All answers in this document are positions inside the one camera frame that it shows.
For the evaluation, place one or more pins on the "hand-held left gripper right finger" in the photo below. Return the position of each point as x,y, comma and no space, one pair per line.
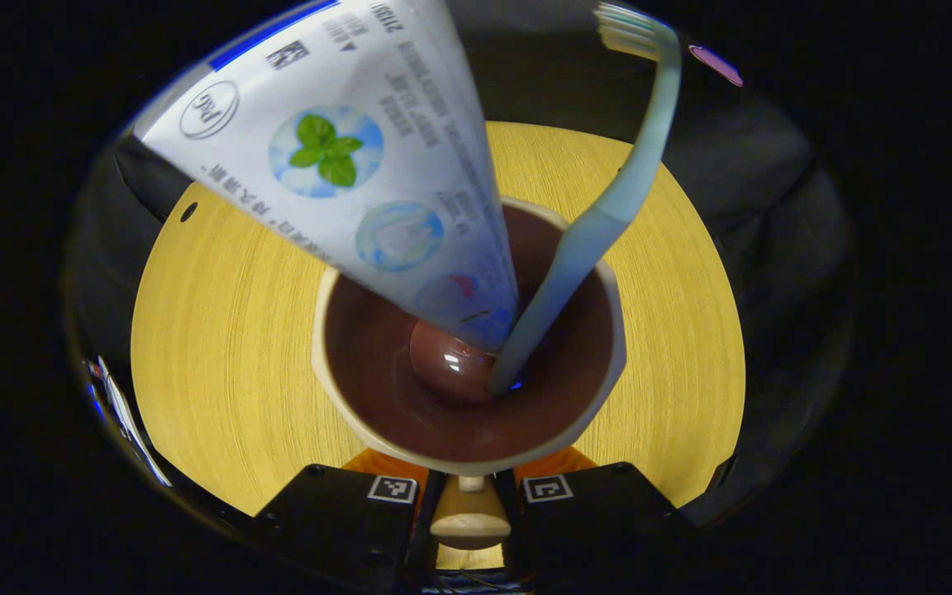
600,516

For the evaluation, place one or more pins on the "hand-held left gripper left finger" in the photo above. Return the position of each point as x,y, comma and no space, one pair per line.
335,521

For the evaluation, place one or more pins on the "beige cup with brown inside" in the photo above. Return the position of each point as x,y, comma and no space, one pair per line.
410,413

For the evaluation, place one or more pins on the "pale green toothbrush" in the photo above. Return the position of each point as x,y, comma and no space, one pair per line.
608,223

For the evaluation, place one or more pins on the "white toothpaste tube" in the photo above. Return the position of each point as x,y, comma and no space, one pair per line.
360,124

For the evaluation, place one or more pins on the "wooden desktop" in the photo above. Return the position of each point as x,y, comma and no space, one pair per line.
228,330

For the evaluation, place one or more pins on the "white side table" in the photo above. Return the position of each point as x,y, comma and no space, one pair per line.
133,426

